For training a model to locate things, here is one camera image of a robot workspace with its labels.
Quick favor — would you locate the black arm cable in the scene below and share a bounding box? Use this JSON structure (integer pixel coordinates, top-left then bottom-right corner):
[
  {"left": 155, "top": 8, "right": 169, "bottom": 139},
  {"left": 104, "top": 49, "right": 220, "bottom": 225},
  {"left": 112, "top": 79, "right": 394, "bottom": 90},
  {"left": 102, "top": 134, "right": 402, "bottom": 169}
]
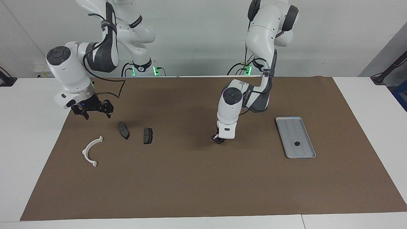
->
[
  {"left": 244, "top": 48, "right": 278, "bottom": 114},
  {"left": 83, "top": 54, "right": 125, "bottom": 99}
]

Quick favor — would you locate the silver metal tray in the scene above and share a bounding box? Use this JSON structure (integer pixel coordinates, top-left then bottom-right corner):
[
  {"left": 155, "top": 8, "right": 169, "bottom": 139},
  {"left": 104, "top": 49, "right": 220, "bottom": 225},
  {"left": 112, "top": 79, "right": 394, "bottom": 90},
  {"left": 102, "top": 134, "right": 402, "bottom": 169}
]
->
[{"left": 275, "top": 117, "right": 316, "bottom": 159}]

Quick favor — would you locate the brown table mat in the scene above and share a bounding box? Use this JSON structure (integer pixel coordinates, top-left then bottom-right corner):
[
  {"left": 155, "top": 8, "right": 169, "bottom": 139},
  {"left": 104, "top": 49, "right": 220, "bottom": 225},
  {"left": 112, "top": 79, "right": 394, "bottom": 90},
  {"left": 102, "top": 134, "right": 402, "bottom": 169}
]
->
[{"left": 20, "top": 76, "right": 407, "bottom": 221}]

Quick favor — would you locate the black desk clamp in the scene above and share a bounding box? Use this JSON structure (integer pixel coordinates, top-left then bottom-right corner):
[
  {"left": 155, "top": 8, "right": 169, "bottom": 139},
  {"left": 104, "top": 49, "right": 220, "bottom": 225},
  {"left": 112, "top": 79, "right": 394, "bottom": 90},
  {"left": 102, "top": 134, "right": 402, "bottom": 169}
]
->
[{"left": 0, "top": 67, "right": 17, "bottom": 87}]

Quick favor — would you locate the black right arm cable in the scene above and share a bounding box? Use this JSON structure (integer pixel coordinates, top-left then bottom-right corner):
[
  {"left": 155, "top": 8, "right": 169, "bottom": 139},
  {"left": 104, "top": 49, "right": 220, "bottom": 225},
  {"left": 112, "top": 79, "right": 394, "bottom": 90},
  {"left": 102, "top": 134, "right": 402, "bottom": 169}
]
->
[{"left": 83, "top": 54, "right": 125, "bottom": 99}]

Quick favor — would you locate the black base cable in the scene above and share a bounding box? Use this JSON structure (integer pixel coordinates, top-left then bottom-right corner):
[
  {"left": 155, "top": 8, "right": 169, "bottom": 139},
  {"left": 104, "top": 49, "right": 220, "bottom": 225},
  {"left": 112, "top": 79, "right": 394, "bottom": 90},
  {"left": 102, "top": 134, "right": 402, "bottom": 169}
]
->
[
  {"left": 227, "top": 57, "right": 255, "bottom": 76},
  {"left": 121, "top": 62, "right": 134, "bottom": 77}
]

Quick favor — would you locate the blue box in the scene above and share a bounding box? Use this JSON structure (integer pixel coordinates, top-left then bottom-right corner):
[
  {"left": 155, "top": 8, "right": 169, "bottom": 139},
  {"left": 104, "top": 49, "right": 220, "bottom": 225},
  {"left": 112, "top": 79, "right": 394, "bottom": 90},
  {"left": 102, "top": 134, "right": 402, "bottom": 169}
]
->
[{"left": 392, "top": 80, "right": 407, "bottom": 112}]

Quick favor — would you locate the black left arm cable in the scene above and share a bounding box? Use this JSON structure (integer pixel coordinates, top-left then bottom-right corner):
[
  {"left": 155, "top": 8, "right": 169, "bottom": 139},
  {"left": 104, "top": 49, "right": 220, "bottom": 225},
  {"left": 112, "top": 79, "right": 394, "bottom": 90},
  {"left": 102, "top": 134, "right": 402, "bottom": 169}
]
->
[{"left": 244, "top": 48, "right": 278, "bottom": 114}]

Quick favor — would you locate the curved dark brake pad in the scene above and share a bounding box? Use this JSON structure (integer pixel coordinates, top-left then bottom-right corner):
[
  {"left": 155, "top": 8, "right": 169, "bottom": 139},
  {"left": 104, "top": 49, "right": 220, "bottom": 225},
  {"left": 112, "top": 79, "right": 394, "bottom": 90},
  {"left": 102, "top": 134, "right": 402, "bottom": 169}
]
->
[{"left": 118, "top": 122, "right": 130, "bottom": 140}]

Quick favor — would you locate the white power strip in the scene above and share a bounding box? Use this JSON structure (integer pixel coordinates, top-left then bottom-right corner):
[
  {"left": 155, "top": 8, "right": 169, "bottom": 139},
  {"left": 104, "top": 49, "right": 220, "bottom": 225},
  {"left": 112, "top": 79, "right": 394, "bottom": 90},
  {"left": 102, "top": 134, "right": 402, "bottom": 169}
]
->
[{"left": 33, "top": 62, "right": 61, "bottom": 78}]

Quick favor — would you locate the white half-ring clamp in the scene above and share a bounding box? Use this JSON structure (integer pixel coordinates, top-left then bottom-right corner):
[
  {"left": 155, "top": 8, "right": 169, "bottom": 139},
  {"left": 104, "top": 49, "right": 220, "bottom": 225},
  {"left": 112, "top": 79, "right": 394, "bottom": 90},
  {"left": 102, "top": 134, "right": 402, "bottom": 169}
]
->
[{"left": 82, "top": 136, "right": 103, "bottom": 167}]

